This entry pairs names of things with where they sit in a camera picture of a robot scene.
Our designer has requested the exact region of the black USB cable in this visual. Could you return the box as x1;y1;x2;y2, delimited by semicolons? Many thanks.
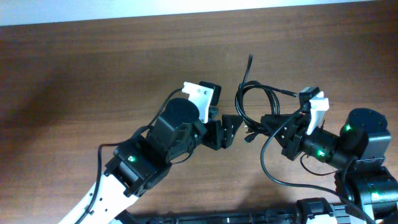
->
234;54;299;144

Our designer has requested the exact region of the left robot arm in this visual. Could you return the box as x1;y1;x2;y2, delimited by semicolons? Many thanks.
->
61;98;243;223

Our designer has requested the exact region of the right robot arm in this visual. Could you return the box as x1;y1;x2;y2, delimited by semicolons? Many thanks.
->
261;108;397;223

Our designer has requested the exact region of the right camera black cable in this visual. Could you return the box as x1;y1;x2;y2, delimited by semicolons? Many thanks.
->
259;105;374;224

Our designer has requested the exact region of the camera black cable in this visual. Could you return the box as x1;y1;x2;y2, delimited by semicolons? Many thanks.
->
74;88;184;224
259;105;374;224

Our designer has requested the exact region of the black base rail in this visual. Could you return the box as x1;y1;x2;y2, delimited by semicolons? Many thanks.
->
111;198;351;224

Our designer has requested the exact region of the left camera black cable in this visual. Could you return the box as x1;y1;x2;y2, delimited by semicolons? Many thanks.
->
74;88;184;224

